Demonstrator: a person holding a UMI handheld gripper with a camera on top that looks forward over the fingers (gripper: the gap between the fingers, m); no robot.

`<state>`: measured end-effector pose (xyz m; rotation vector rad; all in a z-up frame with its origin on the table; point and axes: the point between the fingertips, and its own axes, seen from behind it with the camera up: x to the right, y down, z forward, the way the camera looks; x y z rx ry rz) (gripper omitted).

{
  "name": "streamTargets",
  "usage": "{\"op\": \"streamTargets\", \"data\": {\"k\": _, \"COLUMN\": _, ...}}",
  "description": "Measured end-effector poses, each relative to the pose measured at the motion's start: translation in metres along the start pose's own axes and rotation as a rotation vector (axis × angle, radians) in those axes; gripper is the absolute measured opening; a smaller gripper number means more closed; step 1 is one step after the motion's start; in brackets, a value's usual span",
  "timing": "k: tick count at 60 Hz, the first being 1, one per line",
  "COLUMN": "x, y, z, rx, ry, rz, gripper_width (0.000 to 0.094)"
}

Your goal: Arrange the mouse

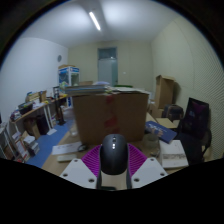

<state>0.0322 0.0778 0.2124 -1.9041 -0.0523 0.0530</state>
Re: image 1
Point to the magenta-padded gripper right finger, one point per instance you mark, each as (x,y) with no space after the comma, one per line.
(146,170)

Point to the ceiling tube light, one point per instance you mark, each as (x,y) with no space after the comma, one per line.
(94,21)

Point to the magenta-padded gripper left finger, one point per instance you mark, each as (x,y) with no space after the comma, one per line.
(80,171)

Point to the glass-door display cooler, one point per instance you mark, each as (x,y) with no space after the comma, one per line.
(68,76)

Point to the white book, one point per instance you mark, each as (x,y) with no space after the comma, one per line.
(173,155)

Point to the small flat cardboard box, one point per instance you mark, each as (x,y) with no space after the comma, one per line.
(166,122)

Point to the black office chair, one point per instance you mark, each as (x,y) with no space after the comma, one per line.
(196,123)

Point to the pile of loose papers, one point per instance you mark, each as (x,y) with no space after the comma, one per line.
(130,90)

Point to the cluttered shelf unit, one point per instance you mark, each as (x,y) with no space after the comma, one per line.
(30,116)

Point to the large brown cardboard box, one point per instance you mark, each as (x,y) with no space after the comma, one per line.
(100,116)

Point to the black computer mouse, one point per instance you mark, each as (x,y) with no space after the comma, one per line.
(114,155)

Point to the grey door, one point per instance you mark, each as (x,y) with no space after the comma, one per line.
(107,68)

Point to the dark backpack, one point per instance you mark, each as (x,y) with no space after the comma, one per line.
(173,112)

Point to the round wall clock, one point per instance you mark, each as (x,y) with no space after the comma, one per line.
(59,58)

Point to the white paper slip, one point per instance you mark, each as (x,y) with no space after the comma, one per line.
(65,148)

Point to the blue book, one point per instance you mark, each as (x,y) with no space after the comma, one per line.
(161,130)

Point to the clear round plastic container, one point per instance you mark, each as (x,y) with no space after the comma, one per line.
(151,145)

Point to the tall open cardboard box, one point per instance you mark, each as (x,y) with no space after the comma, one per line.
(164,91)

